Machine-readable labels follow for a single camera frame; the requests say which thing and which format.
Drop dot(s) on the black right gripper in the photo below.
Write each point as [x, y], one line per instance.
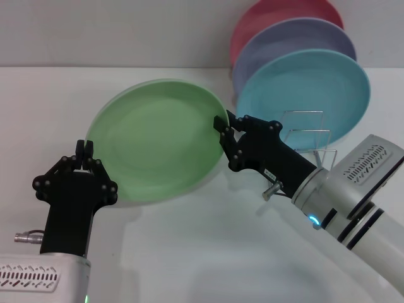
[271, 154]

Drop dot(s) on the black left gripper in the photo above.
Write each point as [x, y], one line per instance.
[69, 214]

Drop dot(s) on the green plate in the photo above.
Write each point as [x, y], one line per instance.
[158, 142]

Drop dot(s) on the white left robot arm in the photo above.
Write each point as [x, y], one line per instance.
[38, 281]

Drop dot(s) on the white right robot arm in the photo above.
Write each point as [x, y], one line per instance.
[353, 195]

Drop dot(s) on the light blue plate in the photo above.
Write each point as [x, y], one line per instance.
[303, 85]

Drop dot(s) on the purple plate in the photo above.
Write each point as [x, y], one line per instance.
[284, 34]

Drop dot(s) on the red plate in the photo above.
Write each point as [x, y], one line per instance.
[284, 9]

